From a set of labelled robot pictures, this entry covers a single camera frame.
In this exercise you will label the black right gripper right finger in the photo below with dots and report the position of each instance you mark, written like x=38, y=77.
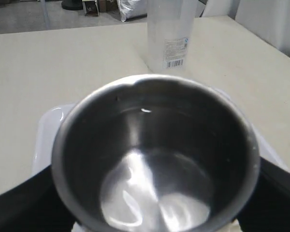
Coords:
x=268, y=209

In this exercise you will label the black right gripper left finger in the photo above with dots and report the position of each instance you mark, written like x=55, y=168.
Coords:
x=34, y=206

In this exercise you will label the stainless steel cup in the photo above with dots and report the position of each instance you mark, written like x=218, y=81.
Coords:
x=155, y=153

